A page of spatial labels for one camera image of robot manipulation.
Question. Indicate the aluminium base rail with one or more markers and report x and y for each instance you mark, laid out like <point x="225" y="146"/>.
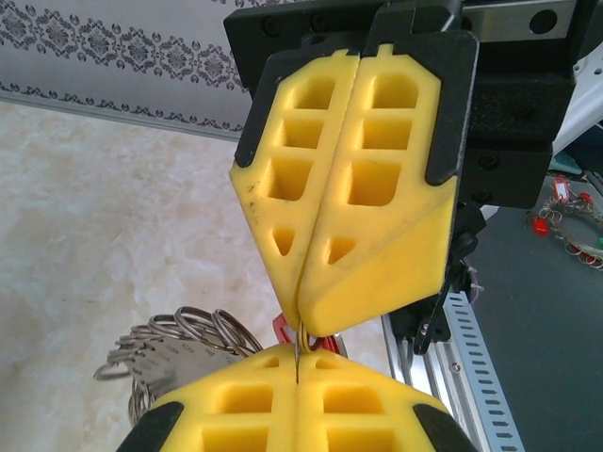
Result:
<point x="424" y="376"/>

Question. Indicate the metal plate with key rings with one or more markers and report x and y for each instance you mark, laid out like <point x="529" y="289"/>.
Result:
<point x="188" y="358"/>

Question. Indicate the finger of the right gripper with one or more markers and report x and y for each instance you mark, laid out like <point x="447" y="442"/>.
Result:
<point x="264" y="207"/>
<point x="400" y="263"/>

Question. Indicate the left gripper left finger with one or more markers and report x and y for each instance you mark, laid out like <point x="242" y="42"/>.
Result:
<point x="226" y="414"/>

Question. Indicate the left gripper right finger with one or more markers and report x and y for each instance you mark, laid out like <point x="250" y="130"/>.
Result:
<point x="377" y="414"/>

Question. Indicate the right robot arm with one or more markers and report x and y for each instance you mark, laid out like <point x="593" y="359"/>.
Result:
<point x="584" y="99"/>

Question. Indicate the key holder with red tags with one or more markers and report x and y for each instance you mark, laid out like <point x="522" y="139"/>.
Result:
<point x="560" y="221"/>

